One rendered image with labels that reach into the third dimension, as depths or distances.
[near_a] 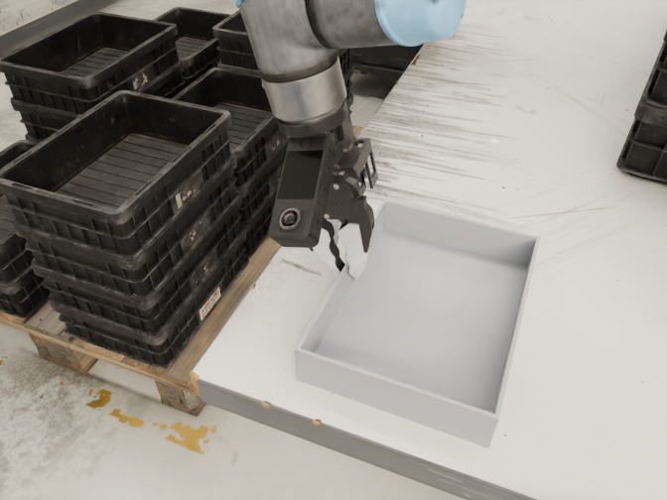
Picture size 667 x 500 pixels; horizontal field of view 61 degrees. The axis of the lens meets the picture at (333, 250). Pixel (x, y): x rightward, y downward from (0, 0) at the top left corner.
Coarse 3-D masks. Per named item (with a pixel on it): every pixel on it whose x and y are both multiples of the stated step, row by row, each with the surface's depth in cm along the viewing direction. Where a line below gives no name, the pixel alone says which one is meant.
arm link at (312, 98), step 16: (336, 64) 53; (304, 80) 51; (320, 80) 51; (336, 80) 53; (272, 96) 53; (288, 96) 52; (304, 96) 52; (320, 96) 52; (336, 96) 53; (272, 112) 56; (288, 112) 53; (304, 112) 53; (320, 112) 53
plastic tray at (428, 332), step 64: (384, 256) 73; (448, 256) 73; (512, 256) 72; (320, 320) 61; (384, 320) 65; (448, 320) 65; (512, 320) 65; (320, 384) 58; (384, 384) 54; (448, 384) 59
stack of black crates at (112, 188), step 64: (64, 128) 120; (128, 128) 137; (192, 128) 131; (64, 192) 120; (128, 192) 120; (192, 192) 119; (64, 256) 115; (128, 256) 105; (192, 256) 124; (64, 320) 131; (128, 320) 120; (192, 320) 134
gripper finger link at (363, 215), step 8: (360, 200) 58; (360, 208) 59; (368, 208) 60; (352, 216) 60; (360, 216) 60; (368, 216) 59; (360, 224) 60; (368, 224) 60; (360, 232) 61; (368, 232) 61; (368, 240) 62; (368, 248) 63
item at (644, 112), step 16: (640, 112) 81; (656, 112) 79; (640, 128) 83; (656, 128) 82; (624, 144) 92; (640, 144) 83; (656, 144) 83; (624, 160) 88; (640, 160) 85; (656, 160) 84; (640, 176) 87; (656, 176) 85
